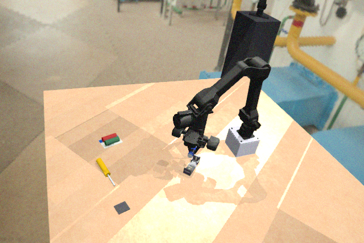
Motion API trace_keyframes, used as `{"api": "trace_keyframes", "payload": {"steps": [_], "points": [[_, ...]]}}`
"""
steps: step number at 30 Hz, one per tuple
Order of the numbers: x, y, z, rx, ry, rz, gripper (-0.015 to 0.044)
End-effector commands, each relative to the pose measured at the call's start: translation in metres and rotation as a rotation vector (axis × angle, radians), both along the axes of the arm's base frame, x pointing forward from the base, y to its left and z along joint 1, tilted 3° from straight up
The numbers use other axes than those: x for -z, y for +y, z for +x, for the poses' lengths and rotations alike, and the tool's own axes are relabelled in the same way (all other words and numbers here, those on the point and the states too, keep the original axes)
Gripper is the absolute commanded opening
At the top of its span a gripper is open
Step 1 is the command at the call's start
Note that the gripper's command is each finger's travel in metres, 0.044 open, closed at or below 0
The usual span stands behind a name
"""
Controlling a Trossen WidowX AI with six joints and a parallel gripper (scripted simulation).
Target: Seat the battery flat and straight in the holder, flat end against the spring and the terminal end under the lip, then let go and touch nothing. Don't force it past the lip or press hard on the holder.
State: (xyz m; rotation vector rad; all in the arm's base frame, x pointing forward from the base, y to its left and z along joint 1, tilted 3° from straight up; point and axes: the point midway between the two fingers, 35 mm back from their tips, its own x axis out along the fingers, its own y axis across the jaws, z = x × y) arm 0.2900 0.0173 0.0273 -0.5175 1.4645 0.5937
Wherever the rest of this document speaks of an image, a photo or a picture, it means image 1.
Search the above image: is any yellow-handled screwdriver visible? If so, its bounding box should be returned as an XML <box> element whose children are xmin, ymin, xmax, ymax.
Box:
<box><xmin>96</xmin><ymin>158</ymin><xmax>115</xmax><ymax>186</ymax></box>

